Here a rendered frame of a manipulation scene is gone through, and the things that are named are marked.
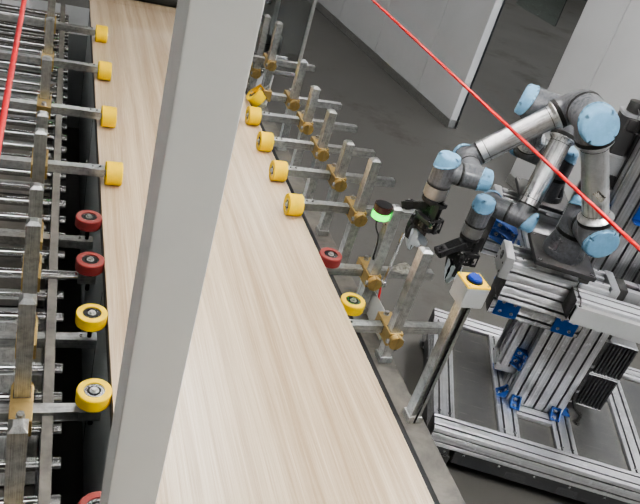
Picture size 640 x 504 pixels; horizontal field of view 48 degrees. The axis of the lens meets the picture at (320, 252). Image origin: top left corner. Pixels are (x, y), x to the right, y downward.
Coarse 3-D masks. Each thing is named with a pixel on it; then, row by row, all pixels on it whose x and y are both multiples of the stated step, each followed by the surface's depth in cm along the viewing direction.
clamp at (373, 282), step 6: (360, 258) 253; (360, 264) 252; (366, 264) 250; (366, 270) 247; (360, 276) 251; (366, 276) 246; (372, 276) 245; (378, 276) 246; (366, 282) 245; (372, 282) 244; (378, 282) 245; (372, 288) 246; (378, 288) 247
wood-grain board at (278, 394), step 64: (128, 64) 339; (128, 128) 283; (256, 128) 316; (128, 192) 243; (256, 192) 267; (128, 256) 213; (256, 256) 231; (256, 320) 204; (320, 320) 212; (192, 384) 176; (256, 384) 182; (320, 384) 188; (192, 448) 160; (256, 448) 165; (320, 448) 170; (384, 448) 175
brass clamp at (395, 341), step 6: (378, 312) 236; (390, 312) 238; (378, 318) 236; (384, 318) 234; (384, 324) 232; (384, 330) 231; (384, 336) 231; (390, 336) 228; (396, 336) 227; (402, 336) 230; (384, 342) 231; (390, 342) 227; (396, 342) 228; (402, 342) 228; (390, 348) 229; (396, 348) 229
